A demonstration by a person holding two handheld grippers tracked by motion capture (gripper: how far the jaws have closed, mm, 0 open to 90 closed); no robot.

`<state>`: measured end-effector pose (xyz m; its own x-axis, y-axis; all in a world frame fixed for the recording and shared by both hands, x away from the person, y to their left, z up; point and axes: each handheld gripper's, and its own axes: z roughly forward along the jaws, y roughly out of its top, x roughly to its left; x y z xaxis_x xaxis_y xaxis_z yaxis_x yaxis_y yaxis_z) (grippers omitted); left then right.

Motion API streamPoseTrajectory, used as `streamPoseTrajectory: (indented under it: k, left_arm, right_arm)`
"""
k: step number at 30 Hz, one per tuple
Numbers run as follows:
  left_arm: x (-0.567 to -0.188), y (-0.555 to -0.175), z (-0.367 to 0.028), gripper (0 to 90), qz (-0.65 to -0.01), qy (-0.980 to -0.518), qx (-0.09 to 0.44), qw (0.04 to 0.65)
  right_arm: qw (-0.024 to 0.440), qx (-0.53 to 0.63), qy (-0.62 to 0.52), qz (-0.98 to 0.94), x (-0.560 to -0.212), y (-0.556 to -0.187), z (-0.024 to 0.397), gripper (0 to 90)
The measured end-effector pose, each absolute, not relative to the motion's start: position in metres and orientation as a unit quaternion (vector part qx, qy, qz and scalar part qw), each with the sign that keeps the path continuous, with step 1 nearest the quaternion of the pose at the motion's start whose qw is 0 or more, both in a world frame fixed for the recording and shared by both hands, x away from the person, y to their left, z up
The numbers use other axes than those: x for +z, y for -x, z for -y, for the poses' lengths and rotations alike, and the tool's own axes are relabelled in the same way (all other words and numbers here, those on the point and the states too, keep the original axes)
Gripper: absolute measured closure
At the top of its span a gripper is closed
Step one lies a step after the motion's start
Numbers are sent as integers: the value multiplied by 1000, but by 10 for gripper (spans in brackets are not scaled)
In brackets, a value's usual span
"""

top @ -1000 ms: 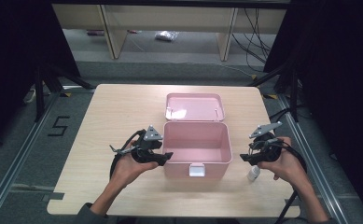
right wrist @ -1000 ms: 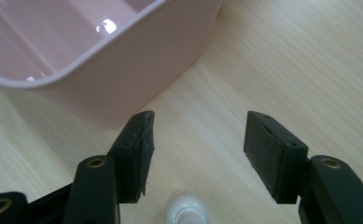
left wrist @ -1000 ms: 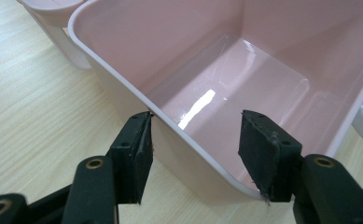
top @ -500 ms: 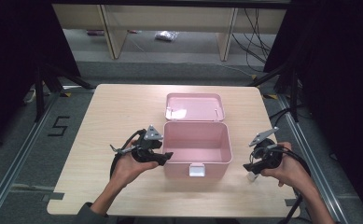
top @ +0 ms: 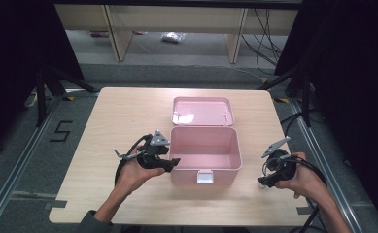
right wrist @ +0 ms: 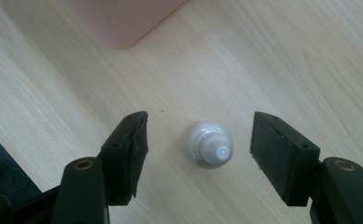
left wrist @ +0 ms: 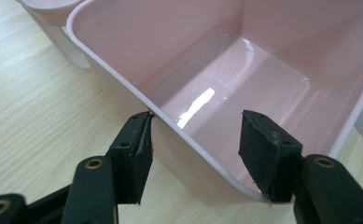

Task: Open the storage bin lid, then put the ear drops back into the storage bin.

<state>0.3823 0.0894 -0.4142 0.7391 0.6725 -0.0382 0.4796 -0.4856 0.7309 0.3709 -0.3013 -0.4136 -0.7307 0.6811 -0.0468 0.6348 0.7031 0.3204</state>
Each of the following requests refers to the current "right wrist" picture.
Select pink box with white handle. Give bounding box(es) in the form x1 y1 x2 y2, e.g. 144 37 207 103
62 0 188 49

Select small white bottle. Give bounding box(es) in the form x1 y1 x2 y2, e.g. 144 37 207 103
186 120 234 170

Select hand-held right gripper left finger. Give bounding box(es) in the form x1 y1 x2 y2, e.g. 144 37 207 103
100 110 149 207

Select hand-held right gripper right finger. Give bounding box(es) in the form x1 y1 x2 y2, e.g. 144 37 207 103
249 111 321 207

